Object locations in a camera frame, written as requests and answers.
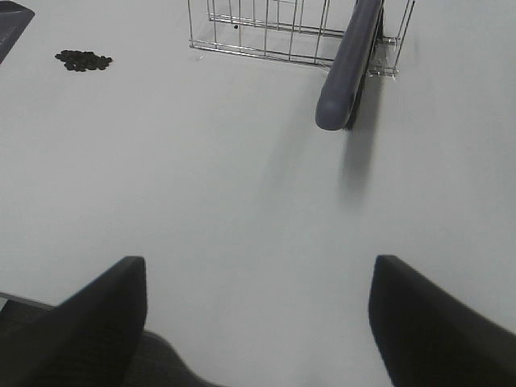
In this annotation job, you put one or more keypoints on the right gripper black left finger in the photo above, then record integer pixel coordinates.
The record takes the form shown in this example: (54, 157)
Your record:
(88, 340)

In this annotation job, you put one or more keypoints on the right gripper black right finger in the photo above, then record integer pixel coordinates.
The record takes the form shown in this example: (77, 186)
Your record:
(426, 337)

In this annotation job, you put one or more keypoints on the purple hand brush black bristles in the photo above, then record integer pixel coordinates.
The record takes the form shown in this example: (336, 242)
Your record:
(340, 96)

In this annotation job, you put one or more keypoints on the pile of coffee beans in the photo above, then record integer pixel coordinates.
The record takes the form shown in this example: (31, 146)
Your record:
(82, 61)

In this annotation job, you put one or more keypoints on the purple plastic dustpan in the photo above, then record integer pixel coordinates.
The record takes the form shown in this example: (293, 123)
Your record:
(14, 20)

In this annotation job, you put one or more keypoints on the chrome wire dish rack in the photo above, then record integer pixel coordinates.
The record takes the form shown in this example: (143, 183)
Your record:
(304, 32)

